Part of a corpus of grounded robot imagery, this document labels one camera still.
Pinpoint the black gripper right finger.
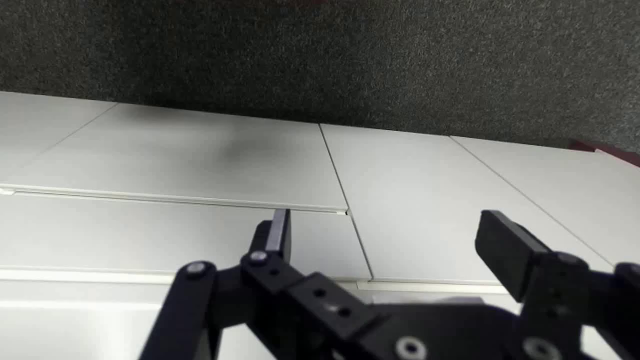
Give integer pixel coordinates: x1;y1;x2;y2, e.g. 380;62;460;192
474;208;640;360

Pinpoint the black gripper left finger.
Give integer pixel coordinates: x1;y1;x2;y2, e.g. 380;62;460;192
139;208;377;360

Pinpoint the white base cabinet door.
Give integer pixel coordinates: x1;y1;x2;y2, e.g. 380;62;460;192
319;122;606;288
453;136;640;271

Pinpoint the dark red floor strip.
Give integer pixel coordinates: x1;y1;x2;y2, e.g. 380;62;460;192
571;138;640;168

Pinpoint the white cabinet drawer front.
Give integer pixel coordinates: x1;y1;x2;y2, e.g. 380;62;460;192
0;189;374;284

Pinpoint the tall white drawer front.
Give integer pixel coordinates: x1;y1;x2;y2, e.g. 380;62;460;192
0;87;351;214

